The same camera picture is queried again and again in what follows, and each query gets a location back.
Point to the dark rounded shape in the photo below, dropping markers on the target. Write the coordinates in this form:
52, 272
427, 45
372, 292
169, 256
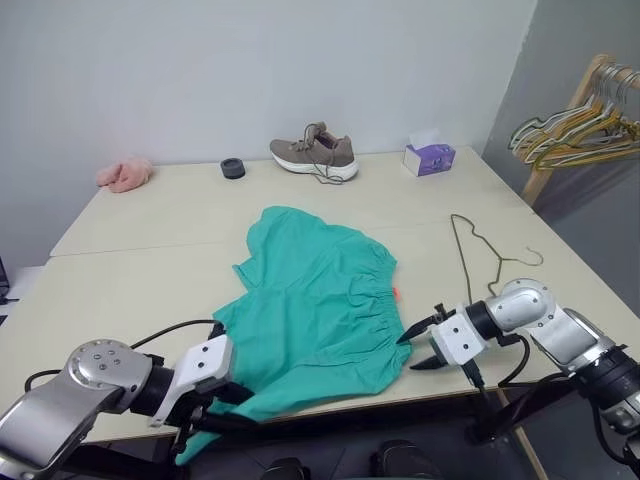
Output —
287, 470
397, 460

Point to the black stand bar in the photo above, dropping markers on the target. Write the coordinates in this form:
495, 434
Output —
505, 407

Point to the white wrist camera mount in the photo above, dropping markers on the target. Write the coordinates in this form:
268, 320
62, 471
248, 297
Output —
460, 335
200, 360

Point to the pink plush cloth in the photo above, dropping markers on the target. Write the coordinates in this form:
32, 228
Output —
125, 175

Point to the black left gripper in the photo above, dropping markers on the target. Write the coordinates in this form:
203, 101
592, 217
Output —
227, 391

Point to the taupe sneaker with white sole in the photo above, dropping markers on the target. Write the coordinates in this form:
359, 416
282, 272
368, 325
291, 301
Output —
320, 150

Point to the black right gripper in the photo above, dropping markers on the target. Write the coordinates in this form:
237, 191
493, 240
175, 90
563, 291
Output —
442, 311

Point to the black device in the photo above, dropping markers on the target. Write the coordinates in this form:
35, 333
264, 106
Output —
5, 280

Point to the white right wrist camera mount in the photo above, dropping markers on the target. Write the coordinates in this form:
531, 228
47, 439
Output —
460, 335

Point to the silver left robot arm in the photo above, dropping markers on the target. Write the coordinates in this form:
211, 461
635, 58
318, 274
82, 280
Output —
95, 370

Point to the wooden clothes rack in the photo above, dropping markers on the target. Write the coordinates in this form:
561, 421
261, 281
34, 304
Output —
538, 182

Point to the green shorts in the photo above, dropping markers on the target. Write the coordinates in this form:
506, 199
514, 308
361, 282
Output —
310, 300

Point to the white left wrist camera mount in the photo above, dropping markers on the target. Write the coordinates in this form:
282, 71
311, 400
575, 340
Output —
200, 360

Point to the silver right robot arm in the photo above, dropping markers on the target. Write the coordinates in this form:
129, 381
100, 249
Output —
565, 335

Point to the wooden table leg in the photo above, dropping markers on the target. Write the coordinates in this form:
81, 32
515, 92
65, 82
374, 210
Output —
525, 445

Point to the purple white tissue box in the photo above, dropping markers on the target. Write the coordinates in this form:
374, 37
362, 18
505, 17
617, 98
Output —
435, 157

